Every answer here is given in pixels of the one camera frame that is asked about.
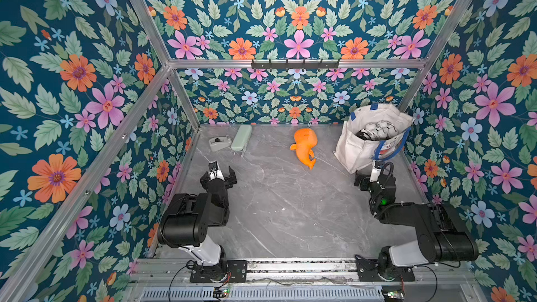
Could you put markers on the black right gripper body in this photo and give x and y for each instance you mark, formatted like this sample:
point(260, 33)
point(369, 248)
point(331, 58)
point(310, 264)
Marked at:
point(368, 182)

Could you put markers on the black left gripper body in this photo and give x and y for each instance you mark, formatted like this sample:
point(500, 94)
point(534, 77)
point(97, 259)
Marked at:
point(226, 184)

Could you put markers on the white canvas tote bag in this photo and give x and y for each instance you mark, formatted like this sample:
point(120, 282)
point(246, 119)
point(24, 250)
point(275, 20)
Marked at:
point(356, 154)

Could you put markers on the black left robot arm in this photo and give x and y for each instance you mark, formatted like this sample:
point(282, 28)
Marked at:
point(185, 224)

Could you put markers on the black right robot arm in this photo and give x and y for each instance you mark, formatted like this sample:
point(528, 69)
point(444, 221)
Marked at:
point(440, 234)

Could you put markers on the small white grey device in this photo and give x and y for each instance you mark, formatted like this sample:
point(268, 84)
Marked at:
point(219, 143)

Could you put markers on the mint green glasses case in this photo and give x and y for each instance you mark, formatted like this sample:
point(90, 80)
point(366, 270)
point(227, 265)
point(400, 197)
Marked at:
point(242, 137)

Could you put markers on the orange plush whale toy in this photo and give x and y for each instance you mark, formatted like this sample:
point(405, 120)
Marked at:
point(305, 141)

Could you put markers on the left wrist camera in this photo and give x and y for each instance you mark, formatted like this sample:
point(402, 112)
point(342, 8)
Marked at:
point(214, 171)

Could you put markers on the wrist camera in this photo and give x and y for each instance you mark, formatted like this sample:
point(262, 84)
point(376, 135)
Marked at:
point(377, 169)
point(214, 171)

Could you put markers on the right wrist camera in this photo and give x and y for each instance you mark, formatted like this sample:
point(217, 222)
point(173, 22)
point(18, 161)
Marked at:
point(377, 169)

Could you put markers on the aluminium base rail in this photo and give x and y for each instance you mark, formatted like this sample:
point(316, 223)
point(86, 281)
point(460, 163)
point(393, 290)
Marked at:
point(338, 270)

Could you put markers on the black hook rail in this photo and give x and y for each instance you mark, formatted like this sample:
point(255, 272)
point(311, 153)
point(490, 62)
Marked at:
point(295, 64)

